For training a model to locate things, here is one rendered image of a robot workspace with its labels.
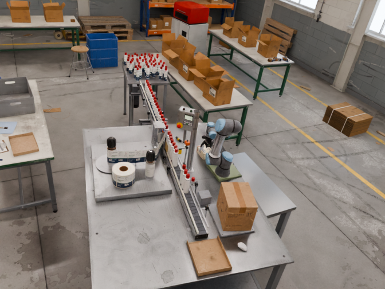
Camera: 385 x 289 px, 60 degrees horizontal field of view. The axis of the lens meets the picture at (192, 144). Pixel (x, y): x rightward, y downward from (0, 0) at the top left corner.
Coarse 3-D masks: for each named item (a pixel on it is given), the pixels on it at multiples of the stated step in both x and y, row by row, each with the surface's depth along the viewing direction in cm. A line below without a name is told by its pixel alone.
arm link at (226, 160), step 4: (224, 152) 326; (228, 152) 328; (224, 156) 320; (228, 156) 322; (232, 156) 325; (224, 160) 321; (228, 160) 321; (232, 160) 324; (220, 164) 322; (224, 164) 323; (228, 164) 324; (224, 168) 326; (228, 168) 328
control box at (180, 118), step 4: (180, 108) 308; (188, 108) 310; (180, 112) 305; (184, 112) 304; (188, 112) 304; (192, 112) 304; (180, 116) 307; (180, 120) 310; (188, 120) 307; (176, 124) 313; (180, 124) 312; (184, 124) 310; (192, 124) 308; (180, 128) 315; (184, 128) 313; (188, 128) 311; (192, 128) 310
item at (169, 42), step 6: (168, 36) 611; (174, 36) 616; (180, 36) 612; (162, 42) 610; (168, 42) 616; (174, 42) 583; (180, 42) 588; (162, 48) 614; (168, 48) 590; (174, 48) 590; (162, 54) 619; (168, 60) 599
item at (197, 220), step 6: (174, 168) 330; (174, 174) 322; (180, 192) 305; (186, 198) 297; (192, 204) 292; (192, 210) 286; (192, 216) 280; (198, 216) 281; (192, 222) 274; (198, 222) 275; (198, 228) 270; (204, 228) 271; (198, 234) 265; (204, 234) 266
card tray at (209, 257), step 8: (208, 240) 267; (216, 240) 268; (192, 248) 259; (200, 248) 259; (208, 248) 260; (216, 248) 261; (192, 256) 248; (200, 256) 253; (208, 256) 254; (216, 256) 255; (224, 256) 256; (200, 264) 247; (208, 264) 248; (216, 264) 249; (224, 264) 250; (200, 272) 238; (208, 272) 240; (216, 272) 243
